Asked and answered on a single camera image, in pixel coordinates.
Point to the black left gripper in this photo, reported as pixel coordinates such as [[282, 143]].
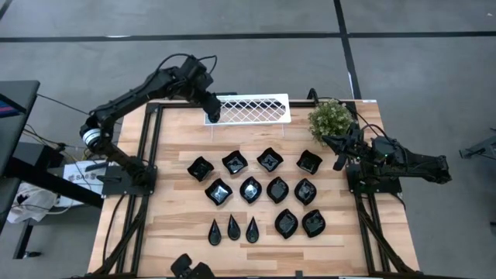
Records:
[[211, 98]]

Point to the grey stand base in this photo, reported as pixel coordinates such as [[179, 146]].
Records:
[[484, 149]]

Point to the black side desk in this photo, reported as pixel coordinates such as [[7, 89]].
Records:
[[15, 128]]

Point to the black square wavy mini plate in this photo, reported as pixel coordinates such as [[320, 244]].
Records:
[[235, 162], [269, 159], [309, 162], [200, 168]]

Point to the green potted artificial plant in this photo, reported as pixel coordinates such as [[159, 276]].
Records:
[[329, 118]]

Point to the black square planter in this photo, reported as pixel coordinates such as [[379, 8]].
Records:
[[218, 191]]

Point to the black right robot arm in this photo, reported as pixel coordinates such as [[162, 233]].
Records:
[[418, 164]]

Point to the white printed cardboard box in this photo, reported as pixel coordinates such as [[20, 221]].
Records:
[[77, 178]]

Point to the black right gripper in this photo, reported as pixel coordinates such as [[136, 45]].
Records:
[[362, 151]]

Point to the black blocky object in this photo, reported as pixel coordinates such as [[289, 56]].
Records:
[[186, 267]]

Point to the white plastic bag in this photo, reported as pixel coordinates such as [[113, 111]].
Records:
[[31, 201]]

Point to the black teardrop mini plate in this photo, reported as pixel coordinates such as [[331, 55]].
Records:
[[214, 234], [252, 233], [233, 230]]

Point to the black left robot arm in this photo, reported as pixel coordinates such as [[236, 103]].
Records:
[[128, 95]]

